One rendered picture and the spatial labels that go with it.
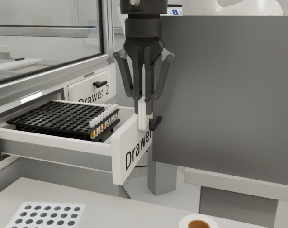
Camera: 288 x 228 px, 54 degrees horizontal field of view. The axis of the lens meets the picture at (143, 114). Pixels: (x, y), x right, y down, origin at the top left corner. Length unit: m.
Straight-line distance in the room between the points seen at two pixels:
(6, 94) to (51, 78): 0.18
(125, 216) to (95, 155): 0.14
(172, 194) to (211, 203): 1.08
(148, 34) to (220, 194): 0.48
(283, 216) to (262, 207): 1.15
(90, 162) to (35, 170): 0.28
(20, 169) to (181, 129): 0.43
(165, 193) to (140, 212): 1.31
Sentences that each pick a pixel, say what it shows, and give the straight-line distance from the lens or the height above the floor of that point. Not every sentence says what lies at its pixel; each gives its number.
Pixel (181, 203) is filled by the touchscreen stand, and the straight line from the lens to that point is 1.85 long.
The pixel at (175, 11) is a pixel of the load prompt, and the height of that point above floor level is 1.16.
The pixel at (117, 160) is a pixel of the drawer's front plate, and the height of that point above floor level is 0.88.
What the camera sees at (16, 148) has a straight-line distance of 0.71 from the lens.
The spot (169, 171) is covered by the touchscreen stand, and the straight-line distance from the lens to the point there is 1.84.
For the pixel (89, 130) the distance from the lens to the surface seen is 0.64.
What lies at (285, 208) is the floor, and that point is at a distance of 2.05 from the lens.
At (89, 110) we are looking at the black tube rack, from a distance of 0.77.
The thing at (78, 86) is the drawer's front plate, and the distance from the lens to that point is 0.96.
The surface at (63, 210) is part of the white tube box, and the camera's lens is 0.58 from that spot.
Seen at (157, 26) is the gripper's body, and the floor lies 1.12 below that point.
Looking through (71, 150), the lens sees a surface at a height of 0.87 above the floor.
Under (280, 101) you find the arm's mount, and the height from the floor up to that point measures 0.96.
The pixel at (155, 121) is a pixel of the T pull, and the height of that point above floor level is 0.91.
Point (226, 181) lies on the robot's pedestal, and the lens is 0.75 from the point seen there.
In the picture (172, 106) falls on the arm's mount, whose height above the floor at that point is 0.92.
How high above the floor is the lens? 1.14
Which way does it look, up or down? 19 degrees down
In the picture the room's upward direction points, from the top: straight up
